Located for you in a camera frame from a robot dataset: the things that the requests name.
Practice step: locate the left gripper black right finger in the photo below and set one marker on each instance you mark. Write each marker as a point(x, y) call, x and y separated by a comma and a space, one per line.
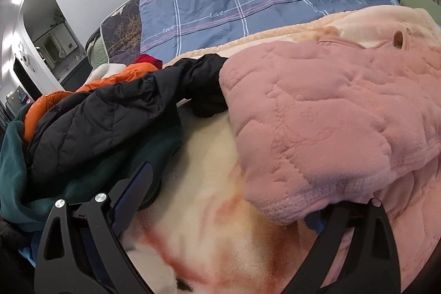
point(371, 264)

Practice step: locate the orange jacket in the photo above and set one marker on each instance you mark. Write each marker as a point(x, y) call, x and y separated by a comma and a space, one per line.
point(44, 103)

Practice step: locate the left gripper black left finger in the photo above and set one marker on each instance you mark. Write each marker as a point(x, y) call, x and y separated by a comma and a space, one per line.
point(80, 249)

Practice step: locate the white garment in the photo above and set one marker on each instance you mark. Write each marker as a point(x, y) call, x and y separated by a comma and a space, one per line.
point(104, 71)

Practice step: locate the green striped pillow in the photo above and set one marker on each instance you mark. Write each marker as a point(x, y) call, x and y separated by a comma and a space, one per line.
point(96, 53)

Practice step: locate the cream orange plush blanket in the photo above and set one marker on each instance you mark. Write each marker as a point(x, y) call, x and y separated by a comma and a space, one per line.
point(201, 235)

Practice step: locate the dark tree print pillow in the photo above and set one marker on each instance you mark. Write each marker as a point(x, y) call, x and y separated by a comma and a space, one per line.
point(121, 33)

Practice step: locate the red garment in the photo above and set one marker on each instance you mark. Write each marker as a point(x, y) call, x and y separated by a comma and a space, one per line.
point(145, 58)

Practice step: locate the pink quilted jacket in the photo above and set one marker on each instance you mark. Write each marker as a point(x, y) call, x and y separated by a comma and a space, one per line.
point(318, 122)

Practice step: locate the black puffer jacket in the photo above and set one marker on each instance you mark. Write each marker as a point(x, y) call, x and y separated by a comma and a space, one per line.
point(87, 125)

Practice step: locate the dark teal fleece garment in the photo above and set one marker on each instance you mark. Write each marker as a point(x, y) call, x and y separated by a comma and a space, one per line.
point(26, 201)

